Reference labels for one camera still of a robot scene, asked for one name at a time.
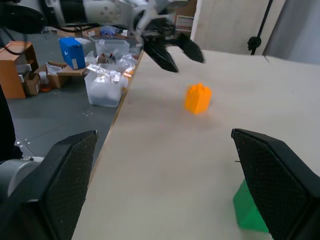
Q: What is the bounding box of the cardboard box with label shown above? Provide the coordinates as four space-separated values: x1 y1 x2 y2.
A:
174 0 198 34

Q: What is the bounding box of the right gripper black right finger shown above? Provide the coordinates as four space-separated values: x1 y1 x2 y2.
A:
231 128 320 240

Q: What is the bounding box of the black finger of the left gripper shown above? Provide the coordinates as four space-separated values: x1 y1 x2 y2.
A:
142 41 180 74
175 32 206 64

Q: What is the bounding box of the black cable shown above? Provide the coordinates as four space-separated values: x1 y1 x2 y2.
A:
0 24 29 55

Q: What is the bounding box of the silver robot body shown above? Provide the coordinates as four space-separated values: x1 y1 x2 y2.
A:
0 156 45 204

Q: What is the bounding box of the large clear plastic bin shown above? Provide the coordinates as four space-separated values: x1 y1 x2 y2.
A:
84 63 130 108

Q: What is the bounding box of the orange toy brick cube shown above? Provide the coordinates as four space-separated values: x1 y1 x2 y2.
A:
184 82 213 116

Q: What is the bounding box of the small clear plastic bin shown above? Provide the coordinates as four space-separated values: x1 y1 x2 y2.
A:
94 38 131 62

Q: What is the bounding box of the flat open cardboard box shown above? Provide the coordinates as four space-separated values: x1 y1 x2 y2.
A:
34 60 90 89

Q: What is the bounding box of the blue cardboard box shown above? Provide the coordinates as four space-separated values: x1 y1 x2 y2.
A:
58 37 87 70

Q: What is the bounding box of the small brown cardboard box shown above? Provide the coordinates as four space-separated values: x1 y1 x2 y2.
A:
23 72 41 97

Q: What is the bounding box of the black rounded housing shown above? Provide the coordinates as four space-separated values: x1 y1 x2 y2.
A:
0 4 48 35

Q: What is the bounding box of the light wooden board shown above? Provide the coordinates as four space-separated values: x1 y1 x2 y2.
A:
190 0 286 56

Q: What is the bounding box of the orange wooden cabinet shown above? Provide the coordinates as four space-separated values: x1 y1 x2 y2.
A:
0 41 40 100

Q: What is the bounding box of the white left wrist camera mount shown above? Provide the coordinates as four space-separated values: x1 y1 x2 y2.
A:
131 0 176 35

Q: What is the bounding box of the bottle with orange liquid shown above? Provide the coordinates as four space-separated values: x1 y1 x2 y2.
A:
38 71 53 93

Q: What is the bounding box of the green toy brick cube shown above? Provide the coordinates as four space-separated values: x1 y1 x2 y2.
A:
232 178 270 234

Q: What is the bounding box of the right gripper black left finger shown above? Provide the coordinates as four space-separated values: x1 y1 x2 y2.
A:
0 129 99 240

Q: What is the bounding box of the black clamp stand pole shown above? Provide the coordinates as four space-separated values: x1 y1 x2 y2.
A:
247 0 275 56

